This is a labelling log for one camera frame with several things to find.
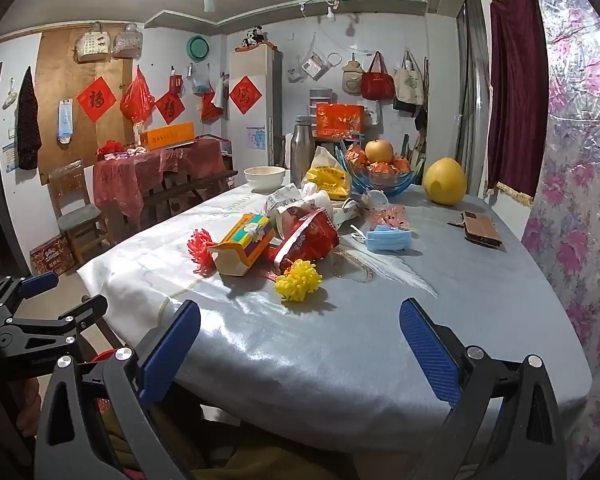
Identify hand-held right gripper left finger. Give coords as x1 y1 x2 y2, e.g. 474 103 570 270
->
32 299 202 480

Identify yellow apple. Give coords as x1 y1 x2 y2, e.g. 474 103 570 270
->
364 139 395 164

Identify blue face mask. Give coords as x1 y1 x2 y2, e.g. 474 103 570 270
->
365 225 413 253

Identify dark wooden bench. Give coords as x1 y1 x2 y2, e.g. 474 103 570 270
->
142 170 238 211

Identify red plastic bag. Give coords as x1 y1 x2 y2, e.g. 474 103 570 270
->
120 66 156 126

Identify blue mask pack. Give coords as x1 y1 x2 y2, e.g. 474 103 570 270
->
56 100 76 143

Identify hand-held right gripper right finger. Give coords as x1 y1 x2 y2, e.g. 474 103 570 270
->
399 297 568 480

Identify white tote bag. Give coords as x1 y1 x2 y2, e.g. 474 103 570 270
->
393 51 426 107

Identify yellow pom-pom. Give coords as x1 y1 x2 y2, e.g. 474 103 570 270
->
274 259 324 303

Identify long orange box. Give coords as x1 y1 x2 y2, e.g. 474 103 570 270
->
140 122 197 151

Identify yellow pomelo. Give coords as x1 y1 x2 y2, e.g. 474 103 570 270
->
422 157 468 207

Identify wooden chair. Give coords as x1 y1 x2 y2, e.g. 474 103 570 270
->
47 160 116 266

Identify red tote bag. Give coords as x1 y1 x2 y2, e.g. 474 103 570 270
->
361 51 396 101

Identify dark hanging garment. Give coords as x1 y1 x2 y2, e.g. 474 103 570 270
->
16 66 42 171

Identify maroon curtain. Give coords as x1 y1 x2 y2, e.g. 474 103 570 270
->
482 0 550 208

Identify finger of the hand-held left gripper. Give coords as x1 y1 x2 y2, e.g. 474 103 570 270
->
0 271 61 327
0 294 109 356

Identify wooden wall board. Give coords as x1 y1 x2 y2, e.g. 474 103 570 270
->
34 25 146 186

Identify white ceramic bowl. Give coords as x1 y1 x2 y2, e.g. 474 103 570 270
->
243 166 287 192

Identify blue glass fruit bowl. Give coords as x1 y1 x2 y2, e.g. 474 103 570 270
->
339 140 416 197

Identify green wall basin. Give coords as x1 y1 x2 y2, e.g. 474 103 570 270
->
186 35 211 61

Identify beige hanging bag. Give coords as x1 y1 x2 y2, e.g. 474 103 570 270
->
341 59 363 96

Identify floral plastic sheet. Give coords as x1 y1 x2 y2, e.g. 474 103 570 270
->
522 0 600 461

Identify red snack bag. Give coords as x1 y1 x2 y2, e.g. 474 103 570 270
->
266 208 341 273

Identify panda plush toy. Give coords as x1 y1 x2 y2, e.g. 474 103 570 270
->
241 26 268 48

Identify red diamond paper poster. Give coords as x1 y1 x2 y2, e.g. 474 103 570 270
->
154 91 186 126
76 76 117 123
228 75 258 115

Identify table with red cloth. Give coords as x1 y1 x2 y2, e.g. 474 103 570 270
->
92 139 228 221

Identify red cardboard box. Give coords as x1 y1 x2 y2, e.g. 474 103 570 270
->
29 235 76 276

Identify white crumpled packet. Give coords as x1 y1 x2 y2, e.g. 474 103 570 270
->
266 185 303 221

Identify red tassel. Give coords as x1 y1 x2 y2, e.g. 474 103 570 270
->
187 228 219 276

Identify yellow plastic bag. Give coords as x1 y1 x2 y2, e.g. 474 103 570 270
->
302 146 353 201

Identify steel thermos flask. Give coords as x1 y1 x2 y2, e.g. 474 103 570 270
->
290 116 317 188

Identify white refrigerator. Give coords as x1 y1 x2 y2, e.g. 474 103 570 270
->
228 45 283 168

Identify pink leaf-print cellophane wrapper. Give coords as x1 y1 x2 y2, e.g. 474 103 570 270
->
367 204 413 231

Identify colourful tissue box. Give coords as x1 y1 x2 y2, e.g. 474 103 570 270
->
207 213 276 278

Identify phone in brown case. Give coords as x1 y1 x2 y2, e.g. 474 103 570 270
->
447 211 505 248

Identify person's olive trousers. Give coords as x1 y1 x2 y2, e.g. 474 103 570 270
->
100 400 361 480

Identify red gift box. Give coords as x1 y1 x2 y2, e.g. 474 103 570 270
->
315 102 366 138

